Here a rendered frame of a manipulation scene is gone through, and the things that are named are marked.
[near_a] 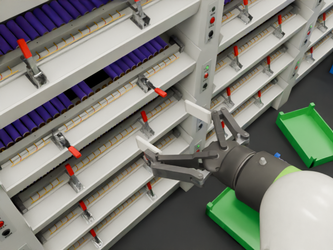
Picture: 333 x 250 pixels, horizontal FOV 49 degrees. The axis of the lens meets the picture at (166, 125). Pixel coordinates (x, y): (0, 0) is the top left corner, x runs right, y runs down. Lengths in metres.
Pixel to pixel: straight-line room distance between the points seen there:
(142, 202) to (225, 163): 0.88
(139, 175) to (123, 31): 0.60
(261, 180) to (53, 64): 0.46
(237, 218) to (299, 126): 0.63
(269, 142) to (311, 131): 0.23
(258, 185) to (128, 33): 0.44
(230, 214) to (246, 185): 1.05
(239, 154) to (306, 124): 1.41
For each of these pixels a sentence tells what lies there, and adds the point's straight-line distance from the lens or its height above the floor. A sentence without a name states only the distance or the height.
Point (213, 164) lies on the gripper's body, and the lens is 0.64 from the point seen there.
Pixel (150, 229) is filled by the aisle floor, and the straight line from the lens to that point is 1.59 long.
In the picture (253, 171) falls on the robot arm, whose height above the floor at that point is 0.97.
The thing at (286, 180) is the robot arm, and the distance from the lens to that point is 0.44.
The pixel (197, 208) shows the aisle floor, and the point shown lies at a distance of 1.63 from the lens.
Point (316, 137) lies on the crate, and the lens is 1.98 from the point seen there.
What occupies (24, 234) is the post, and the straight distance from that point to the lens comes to 1.03.
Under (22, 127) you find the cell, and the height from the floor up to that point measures 0.80.
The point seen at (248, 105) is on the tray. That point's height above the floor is 0.17.
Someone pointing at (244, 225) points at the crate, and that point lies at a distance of 1.62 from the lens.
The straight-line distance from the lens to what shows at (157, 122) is 1.16.
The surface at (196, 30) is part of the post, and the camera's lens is 1.02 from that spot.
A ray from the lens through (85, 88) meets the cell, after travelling 0.95.
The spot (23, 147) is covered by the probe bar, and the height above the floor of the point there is 0.79.
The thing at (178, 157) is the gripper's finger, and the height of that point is 0.91.
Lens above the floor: 1.45
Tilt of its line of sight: 50 degrees down
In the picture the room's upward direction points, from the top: straight up
